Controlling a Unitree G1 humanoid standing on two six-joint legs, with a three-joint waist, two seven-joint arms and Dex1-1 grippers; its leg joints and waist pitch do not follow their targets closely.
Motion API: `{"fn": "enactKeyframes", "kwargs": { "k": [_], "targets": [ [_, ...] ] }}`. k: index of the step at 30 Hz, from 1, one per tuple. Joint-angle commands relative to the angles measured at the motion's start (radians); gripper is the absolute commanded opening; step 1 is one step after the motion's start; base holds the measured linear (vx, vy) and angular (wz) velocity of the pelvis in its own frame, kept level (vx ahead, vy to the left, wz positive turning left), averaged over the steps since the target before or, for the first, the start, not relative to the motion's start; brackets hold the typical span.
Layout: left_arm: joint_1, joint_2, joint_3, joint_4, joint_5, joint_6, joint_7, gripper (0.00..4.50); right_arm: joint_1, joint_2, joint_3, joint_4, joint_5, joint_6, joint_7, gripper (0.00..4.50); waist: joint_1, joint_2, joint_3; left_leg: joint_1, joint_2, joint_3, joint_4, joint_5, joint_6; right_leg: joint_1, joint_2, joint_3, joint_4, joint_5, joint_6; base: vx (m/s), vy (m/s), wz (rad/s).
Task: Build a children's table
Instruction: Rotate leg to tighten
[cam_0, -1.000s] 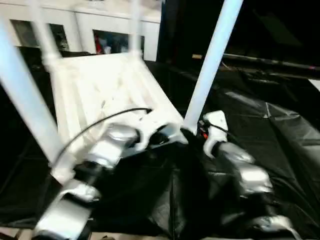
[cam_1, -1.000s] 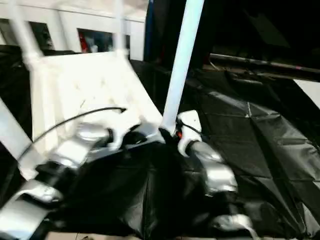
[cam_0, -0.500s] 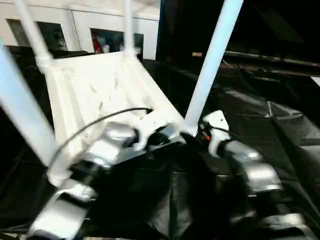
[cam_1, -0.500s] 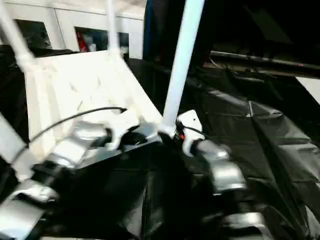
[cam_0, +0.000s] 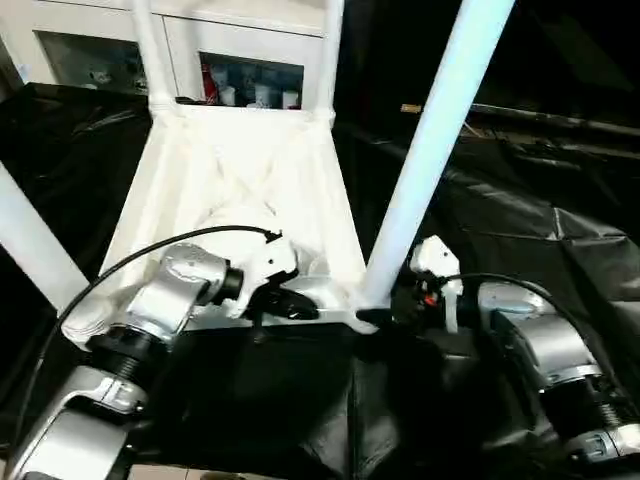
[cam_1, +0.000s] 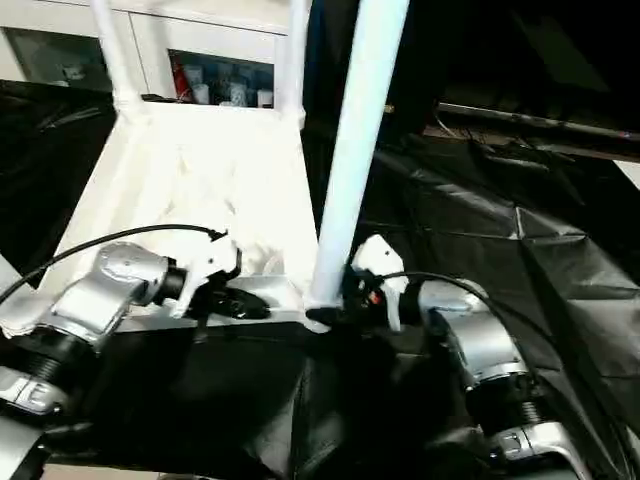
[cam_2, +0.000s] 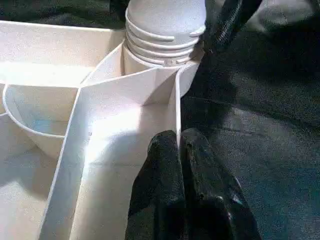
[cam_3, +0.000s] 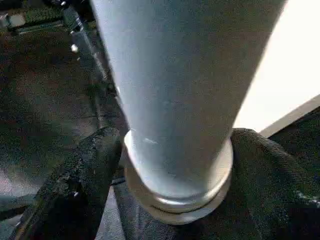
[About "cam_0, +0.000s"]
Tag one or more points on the white plastic table top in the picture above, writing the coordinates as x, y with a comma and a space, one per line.
225, 150

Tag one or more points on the white plastic table leg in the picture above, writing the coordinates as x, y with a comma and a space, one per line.
331, 55
35, 235
152, 55
440, 125

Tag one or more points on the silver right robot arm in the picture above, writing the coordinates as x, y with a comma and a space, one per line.
540, 340

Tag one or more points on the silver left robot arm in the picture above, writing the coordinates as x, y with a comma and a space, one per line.
180, 280

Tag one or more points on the black mat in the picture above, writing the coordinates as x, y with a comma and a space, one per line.
500, 200

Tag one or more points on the small tan label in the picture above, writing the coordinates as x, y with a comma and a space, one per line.
411, 107

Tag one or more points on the red bottle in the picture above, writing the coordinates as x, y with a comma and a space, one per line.
207, 82

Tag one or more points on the dark metal pole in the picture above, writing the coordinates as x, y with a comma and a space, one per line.
550, 120

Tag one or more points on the white glass-door cabinet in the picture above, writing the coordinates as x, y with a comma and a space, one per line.
240, 35

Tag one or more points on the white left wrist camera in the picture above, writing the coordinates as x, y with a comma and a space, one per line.
272, 260

